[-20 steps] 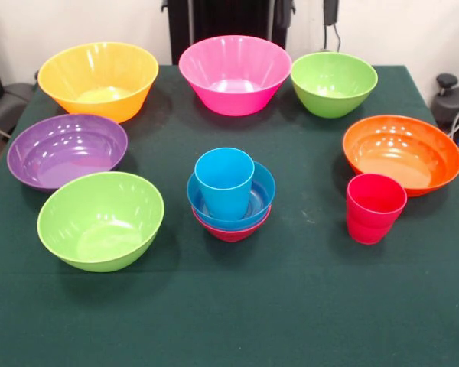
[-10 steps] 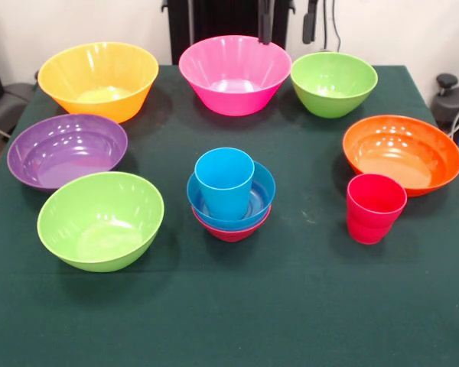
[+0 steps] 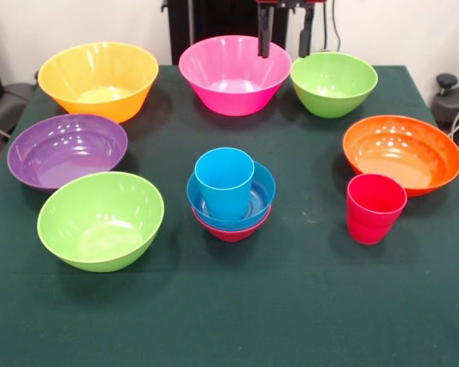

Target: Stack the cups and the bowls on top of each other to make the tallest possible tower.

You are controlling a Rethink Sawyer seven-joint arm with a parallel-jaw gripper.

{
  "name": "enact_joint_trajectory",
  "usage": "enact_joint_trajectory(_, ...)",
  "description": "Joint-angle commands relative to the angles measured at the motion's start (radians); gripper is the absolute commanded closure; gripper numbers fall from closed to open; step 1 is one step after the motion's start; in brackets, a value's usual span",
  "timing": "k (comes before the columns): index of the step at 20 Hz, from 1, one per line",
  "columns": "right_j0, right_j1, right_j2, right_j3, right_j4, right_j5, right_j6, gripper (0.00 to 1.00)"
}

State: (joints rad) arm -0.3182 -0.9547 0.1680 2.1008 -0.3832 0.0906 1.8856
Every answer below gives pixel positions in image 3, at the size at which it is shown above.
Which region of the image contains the blue plastic cup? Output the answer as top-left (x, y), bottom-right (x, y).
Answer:
top-left (194, 148), bottom-right (256, 221)

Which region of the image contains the small red plastic bowl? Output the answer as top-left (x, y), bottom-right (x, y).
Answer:
top-left (191, 205), bottom-right (272, 243)

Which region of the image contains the large yellow-orange plastic bowl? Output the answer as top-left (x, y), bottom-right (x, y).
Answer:
top-left (37, 41), bottom-right (160, 125)

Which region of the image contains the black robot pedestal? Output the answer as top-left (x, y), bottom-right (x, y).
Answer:
top-left (167, 0), bottom-right (291, 66)

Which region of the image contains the large pink plastic bowl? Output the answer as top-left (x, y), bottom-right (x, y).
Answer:
top-left (178, 34), bottom-right (293, 117)

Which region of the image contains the black floor stand base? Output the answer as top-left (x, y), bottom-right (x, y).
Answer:
top-left (431, 73), bottom-right (459, 133)

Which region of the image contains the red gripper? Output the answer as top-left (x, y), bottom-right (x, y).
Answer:
top-left (254, 0), bottom-right (328, 59)

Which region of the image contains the red plastic cup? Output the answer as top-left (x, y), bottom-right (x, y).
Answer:
top-left (346, 172), bottom-right (409, 245)

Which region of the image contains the light green plastic bowl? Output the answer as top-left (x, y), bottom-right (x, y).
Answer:
top-left (36, 171), bottom-right (165, 274)
top-left (289, 51), bottom-right (379, 119)

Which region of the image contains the dark green table cloth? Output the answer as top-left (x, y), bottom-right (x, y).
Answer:
top-left (0, 63), bottom-right (459, 367)

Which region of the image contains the small blue plastic bowl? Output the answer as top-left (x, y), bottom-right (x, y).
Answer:
top-left (186, 160), bottom-right (277, 232)

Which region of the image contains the shallow orange plastic bowl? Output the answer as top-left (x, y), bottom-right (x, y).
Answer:
top-left (342, 115), bottom-right (459, 198)

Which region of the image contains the shallow purple plastic bowl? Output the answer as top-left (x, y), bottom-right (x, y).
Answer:
top-left (7, 113), bottom-right (129, 191)

